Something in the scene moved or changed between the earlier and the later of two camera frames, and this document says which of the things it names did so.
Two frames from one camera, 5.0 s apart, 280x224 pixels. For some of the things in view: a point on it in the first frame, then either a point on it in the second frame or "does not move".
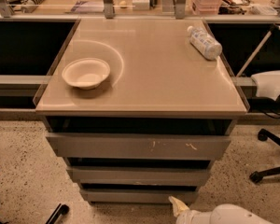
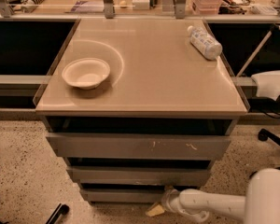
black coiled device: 34,0 does not move
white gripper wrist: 192,216 → 168,200
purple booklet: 88,7 does not move
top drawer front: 134,146 does not move
